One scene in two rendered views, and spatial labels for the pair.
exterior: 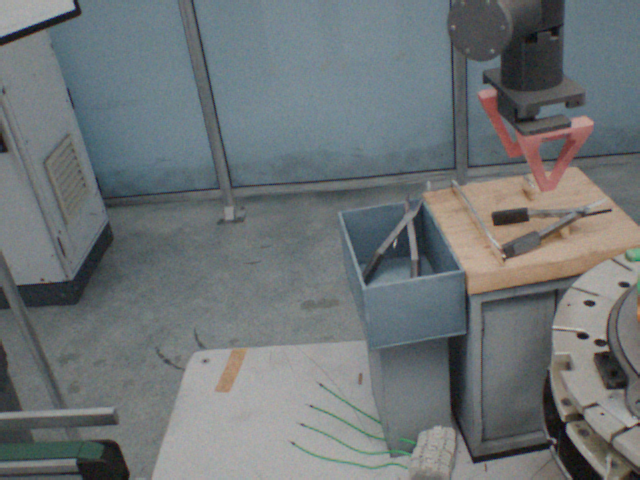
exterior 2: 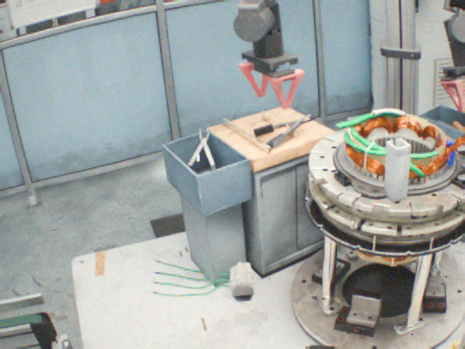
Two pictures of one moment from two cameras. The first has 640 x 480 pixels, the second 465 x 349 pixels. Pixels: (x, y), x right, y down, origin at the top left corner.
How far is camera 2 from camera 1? 28 cm
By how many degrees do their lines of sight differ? 20
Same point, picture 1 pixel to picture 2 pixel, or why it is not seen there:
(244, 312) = (59, 261)
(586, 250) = (307, 140)
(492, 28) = (257, 25)
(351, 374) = (173, 253)
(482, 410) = (264, 245)
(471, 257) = (250, 153)
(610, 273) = (326, 144)
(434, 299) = (235, 178)
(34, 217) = not seen: outside the picture
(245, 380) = (111, 267)
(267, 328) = not seen: hidden behind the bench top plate
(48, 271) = not seen: outside the picture
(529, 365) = (286, 213)
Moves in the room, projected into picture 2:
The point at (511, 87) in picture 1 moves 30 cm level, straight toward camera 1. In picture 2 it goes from (262, 57) to (308, 118)
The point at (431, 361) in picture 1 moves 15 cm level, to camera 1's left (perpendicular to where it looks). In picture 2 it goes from (233, 221) to (163, 244)
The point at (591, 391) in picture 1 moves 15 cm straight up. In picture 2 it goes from (338, 189) to (338, 97)
